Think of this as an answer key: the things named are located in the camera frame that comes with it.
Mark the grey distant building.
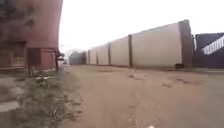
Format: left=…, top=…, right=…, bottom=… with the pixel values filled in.
left=68, top=51, right=88, bottom=66

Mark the weedy grass verge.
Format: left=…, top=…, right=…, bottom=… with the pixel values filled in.
left=0, top=69, right=83, bottom=128

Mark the brown dirt road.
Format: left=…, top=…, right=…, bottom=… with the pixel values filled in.
left=59, top=64, right=224, bottom=128

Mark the dark metal gate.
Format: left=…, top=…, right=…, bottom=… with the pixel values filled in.
left=193, top=32, right=224, bottom=70

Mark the pale wall with brown pillars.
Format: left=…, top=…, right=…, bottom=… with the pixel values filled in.
left=85, top=19, right=195, bottom=72

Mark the red brick building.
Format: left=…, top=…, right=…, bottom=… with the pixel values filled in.
left=0, top=0, right=64, bottom=74

